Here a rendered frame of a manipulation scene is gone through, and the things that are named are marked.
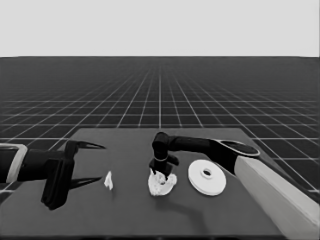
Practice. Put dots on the large thick white disc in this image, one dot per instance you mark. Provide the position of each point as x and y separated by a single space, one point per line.
215 185

